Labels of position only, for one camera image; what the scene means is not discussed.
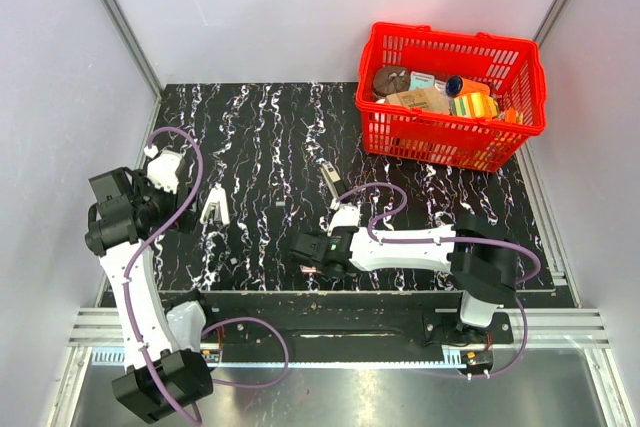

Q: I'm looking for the red plastic basket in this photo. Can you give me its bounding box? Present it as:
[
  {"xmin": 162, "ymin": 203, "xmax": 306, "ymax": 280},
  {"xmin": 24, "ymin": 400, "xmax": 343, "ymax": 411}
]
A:
[{"xmin": 355, "ymin": 22, "xmax": 547, "ymax": 172}]

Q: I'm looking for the white black stapler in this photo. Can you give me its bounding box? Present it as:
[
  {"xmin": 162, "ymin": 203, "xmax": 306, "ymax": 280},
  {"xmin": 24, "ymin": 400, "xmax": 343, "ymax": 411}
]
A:
[{"xmin": 321, "ymin": 162, "xmax": 345, "ymax": 199}]

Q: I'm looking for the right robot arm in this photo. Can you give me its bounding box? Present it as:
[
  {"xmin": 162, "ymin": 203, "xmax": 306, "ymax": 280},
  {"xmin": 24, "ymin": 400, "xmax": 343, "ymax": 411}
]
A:
[{"xmin": 289, "ymin": 215, "xmax": 518, "ymax": 343}]

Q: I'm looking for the brown cardboard box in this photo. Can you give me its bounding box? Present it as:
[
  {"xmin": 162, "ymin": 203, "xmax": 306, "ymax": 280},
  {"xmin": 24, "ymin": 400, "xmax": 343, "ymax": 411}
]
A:
[{"xmin": 385, "ymin": 87, "xmax": 451, "ymax": 115}]

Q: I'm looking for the brown round package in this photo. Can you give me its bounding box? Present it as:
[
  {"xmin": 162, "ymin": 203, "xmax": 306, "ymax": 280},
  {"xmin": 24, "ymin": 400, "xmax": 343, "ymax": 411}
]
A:
[{"xmin": 372, "ymin": 66, "xmax": 411, "ymax": 97}]

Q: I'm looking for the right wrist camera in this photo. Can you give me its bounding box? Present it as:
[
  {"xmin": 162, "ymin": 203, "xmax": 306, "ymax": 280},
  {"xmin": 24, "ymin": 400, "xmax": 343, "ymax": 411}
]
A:
[{"xmin": 327, "ymin": 200, "xmax": 361, "ymax": 235}]

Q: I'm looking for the staple box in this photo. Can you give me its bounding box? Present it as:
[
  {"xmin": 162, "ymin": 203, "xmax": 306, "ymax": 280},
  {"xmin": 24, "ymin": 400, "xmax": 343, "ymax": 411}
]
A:
[{"xmin": 300, "ymin": 266, "xmax": 318, "ymax": 275}]

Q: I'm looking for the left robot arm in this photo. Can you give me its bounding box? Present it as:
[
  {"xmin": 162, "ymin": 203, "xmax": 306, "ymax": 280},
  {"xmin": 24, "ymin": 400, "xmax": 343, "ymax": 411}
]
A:
[{"xmin": 85, "ymin": 167, "xmax": 217, "ymax": 424}]

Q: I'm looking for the teal white card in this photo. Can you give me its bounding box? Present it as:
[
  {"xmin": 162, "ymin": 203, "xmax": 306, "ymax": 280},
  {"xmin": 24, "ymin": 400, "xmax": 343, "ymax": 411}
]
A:
[{"xmin": 409, "ymin": 71, "xmax": 435, "ymax": 90}]

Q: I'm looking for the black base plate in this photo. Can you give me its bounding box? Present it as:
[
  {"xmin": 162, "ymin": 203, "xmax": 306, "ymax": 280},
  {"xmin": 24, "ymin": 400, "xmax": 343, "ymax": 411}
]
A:
[{"xmin": 199, "ymin": 289, "xmax": 516, "ymax": 348}]

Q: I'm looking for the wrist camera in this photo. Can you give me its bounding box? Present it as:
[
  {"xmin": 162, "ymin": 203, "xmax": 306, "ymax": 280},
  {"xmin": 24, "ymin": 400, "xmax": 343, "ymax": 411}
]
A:
[
  {"xmin": 143, "ymin": 145, "xmax": 184, "ymax": 194},
  {"xmin": 327, "ymin": 200, "xmax": 361, "ymax": 235}
]

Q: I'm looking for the orange bottle blue cap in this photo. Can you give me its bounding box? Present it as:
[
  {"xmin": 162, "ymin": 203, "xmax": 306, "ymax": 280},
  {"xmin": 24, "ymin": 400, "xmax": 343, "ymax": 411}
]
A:
[{"xmin": 445, "ymin": 76, "xmax": 491, "ymax": 98}]

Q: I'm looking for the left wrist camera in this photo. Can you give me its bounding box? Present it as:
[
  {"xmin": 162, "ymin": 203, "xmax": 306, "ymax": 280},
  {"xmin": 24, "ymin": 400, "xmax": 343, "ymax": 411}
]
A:
[{"xmin": 143, "ymin": 145, "xmax": 184, "ymax": 194}]

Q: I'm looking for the green yellow box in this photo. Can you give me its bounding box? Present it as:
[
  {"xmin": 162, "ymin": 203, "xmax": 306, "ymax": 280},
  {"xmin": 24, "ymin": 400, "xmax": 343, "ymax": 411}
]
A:
[{"xmin": 452, "ymin": 92, "xmax": 500, "ymax": 119}]

